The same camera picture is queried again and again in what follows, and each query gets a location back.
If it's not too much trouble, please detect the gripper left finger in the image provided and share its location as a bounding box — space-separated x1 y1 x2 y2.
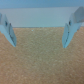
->
0 12 17 49

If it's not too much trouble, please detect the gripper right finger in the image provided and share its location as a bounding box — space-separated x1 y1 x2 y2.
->
62 5 84 49

